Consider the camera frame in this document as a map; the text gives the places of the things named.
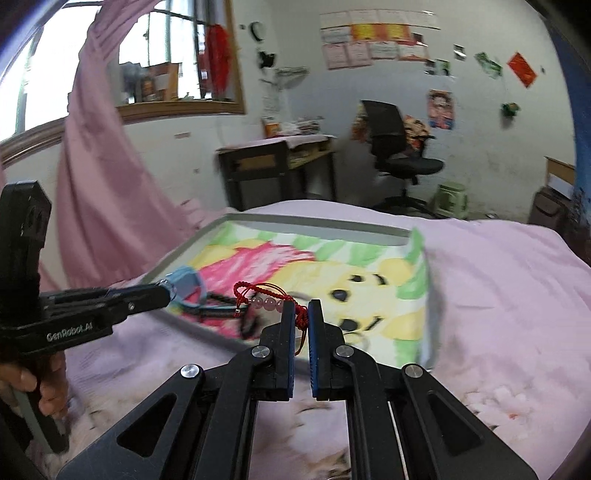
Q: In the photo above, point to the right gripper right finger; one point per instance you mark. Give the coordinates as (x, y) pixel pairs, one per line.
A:
(402, 422)

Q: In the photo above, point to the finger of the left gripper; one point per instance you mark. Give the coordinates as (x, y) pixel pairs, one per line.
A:
(75, 295)
(128, 301)

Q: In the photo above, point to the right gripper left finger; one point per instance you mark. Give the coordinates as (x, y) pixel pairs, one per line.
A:
(199, 423)

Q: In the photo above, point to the person's left hand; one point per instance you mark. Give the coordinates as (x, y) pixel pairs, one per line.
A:
(53, 386)

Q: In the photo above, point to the blue smart watch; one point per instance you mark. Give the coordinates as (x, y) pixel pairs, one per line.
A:
(193, 301)

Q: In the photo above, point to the pink curtain right panel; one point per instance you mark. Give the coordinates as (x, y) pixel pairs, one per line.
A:
(113, 221)

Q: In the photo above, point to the colourful bear cartoon cloth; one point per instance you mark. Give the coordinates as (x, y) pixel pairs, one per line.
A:
(375, 288)

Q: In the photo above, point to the grey shallow box tray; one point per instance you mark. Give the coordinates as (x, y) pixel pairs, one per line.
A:
(373, 281)

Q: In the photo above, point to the dark wooden desk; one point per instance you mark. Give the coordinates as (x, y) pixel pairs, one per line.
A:
(275, 158)

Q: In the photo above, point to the green plastic stool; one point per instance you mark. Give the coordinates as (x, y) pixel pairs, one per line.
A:
(451, 201)

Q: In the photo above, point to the black office chair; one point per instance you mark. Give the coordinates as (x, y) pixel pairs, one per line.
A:
(396, 157)

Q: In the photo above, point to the wooden framed window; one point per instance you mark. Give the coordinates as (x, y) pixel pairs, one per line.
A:
(158, 71)

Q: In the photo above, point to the red hanging garment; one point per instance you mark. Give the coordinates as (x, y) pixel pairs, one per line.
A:
(217, 61)

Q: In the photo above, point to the brown bag on floor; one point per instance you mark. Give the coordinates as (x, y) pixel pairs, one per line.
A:
(552, 210)

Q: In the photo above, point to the anime poster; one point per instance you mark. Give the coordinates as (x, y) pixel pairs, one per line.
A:
(441, 110)

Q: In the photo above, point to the red diamond paper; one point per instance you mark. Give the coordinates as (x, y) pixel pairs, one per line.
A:
(522, 69)

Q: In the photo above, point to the blue starry curtain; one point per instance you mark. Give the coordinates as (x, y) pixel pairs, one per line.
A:
(576, 72)

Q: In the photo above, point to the round wall clock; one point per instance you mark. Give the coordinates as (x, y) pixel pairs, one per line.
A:
(258, 31)

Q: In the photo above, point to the wall certificates cluster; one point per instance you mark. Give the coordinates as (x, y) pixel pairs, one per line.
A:
(358, 38)

